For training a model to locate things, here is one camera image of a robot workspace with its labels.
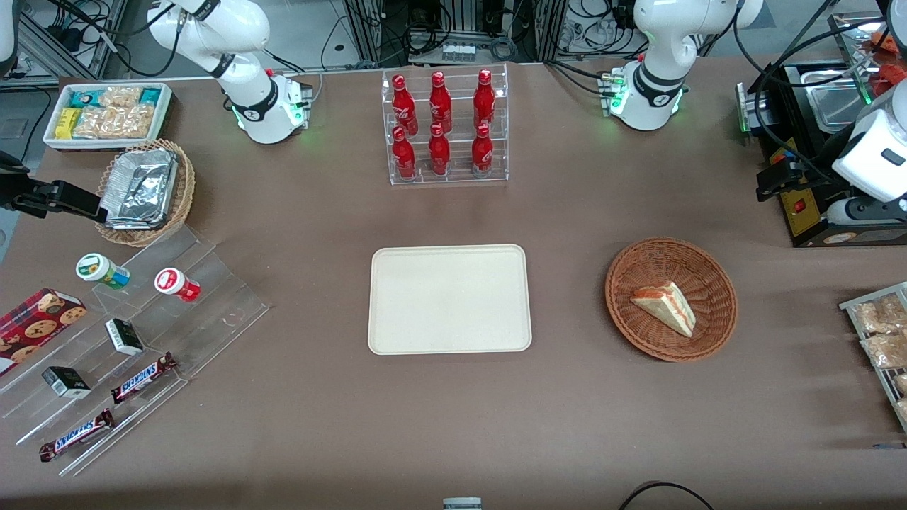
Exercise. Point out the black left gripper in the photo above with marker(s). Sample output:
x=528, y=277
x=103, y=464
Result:
x=810, y=171

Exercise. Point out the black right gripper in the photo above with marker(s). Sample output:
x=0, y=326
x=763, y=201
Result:
x=15, y=192

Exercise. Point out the triangle sandwich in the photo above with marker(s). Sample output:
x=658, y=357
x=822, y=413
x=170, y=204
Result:
x=666, y=306

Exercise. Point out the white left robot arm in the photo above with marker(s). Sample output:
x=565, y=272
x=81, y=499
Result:
x=655, y=78

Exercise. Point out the oval wicker basket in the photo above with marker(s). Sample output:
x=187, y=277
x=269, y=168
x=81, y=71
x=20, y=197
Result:
x=181, y=198

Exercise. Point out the round brown wicker basket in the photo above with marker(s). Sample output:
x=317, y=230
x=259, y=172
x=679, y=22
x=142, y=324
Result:
x=698, y=269

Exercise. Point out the tray of snack packs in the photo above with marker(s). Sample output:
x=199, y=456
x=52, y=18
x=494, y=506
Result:
x=861, y=333

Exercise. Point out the cream rectangular plastic tray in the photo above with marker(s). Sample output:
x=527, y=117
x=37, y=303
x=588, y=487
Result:
x=449, y=299

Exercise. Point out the black countertop appliance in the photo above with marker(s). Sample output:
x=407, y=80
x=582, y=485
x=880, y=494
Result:
x=804, y=212

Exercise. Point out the white rectangular snack bin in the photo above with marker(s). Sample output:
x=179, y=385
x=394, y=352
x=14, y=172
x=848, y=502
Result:
x=53, y=142

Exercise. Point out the stacked foil containers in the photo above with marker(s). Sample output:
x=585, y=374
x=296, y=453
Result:
x=138, y=188

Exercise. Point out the green lid yogurt cup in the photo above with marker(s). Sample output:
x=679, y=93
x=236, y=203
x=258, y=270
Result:
x=99, y=270

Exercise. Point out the yellow snack packet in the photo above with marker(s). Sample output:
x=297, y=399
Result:
x=67, y=122

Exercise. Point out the clear rice cracker bag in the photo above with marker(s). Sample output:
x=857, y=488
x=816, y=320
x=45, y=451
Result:
x=120, y=95
x=113, y=122

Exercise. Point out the stainless steel pan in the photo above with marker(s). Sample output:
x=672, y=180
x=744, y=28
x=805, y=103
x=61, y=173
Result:
x=850, y=32
x=840, y=106

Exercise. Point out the teal snack packet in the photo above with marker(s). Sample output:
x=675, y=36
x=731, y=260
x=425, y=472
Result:
x=86, y=97

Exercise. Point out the red lid yogurt cup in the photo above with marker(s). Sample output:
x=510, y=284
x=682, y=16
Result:
x=176, y=283

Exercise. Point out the red plaid cookie box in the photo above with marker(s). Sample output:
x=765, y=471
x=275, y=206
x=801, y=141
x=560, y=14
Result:
x=35, y=326

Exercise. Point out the small black carton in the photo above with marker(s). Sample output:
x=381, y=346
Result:
x=124, y=337
x=66, y=382

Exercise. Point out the clear acrylic step display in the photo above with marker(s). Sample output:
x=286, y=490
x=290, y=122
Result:
x=205, y=297

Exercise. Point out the clear bagged pastry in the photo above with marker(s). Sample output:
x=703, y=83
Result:
x=886, y=350
x=882, y=313

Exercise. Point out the Snickers chocolate bar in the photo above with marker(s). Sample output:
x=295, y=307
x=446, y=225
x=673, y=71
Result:
x=74, y=435
x=142, y=378

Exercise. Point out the red cola bottle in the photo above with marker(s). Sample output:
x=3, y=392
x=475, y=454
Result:
x=484, y=98
x=439, y=151
x=402, y=103
x=440, y=99
x=404, y=154
x=482, y=150

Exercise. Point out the clear acrylic bottle rack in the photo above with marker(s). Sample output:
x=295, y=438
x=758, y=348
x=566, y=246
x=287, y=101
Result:
x=446, y=173

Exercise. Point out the white power strip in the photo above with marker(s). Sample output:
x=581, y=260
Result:
x=458, y=51

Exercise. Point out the small grey device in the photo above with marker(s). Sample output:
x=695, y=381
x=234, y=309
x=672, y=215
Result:
x=462, y=503

